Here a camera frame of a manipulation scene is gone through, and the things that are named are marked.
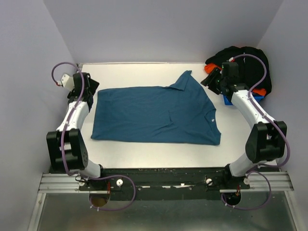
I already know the teal blue t shirt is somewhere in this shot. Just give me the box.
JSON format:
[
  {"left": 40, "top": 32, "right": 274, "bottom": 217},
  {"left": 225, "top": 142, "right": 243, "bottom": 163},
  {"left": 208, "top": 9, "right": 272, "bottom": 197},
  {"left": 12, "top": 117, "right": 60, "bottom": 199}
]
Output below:
[{"left": 91, "top": 70, "right": 221, "bottom": 146}]

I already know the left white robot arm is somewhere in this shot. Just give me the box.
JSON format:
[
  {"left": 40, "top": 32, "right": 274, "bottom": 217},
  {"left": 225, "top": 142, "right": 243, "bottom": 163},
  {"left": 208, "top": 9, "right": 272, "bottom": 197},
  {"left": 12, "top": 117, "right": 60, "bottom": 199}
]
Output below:
[{"left": 46, "top": 72, "right": 107, "bottom": 190}]

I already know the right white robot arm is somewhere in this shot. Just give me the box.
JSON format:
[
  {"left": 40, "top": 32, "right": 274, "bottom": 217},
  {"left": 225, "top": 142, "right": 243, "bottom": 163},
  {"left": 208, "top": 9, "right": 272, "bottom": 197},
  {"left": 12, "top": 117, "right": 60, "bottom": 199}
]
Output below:
[{"left": 201, "top": 61, "right": 287, "bottom": 189}]

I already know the orange t shirt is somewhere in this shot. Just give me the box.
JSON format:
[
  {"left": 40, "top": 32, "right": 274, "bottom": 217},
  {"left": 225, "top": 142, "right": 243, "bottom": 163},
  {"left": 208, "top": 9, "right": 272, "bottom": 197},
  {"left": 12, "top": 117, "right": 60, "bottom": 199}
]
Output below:
[{"left": 204, "top": 63, "right": 267, "bottom": 97}]

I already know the blue plastic bin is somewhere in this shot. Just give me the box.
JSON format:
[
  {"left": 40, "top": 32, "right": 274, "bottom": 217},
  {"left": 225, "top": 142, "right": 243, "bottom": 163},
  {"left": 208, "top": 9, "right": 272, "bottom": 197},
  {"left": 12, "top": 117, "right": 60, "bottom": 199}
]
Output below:
[{"left": 223, "top": 95, "right": 265, "bottom": 105}]

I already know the black t shirt pile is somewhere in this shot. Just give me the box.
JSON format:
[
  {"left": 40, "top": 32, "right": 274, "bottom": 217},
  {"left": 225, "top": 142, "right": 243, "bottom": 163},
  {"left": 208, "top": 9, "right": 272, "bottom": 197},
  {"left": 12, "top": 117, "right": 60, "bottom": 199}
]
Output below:
[{"left": 205, "top": 46, "right": 272, "bottom": 96}]

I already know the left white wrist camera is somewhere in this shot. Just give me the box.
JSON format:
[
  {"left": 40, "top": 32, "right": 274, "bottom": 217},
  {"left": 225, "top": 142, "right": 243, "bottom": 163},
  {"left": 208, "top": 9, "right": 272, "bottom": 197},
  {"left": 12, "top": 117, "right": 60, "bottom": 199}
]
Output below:
[{"left": 56, "top": 73, "right": 75, "bottom": 91}]

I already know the aluminium table edge rail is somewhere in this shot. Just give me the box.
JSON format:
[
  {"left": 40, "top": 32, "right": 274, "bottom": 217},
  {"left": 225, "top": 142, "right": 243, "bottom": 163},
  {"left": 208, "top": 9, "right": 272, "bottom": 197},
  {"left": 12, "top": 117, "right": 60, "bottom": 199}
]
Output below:
[{"left": 26, "top": 63, "right": 84, "bottom": 231}]

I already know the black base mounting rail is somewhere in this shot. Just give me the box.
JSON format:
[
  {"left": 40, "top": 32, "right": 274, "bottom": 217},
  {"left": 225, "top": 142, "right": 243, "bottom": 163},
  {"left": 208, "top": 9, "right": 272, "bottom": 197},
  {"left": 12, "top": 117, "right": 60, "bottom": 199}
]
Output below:
[{"left": 79, "top": 167, "right": 250, "bottom": 201}]

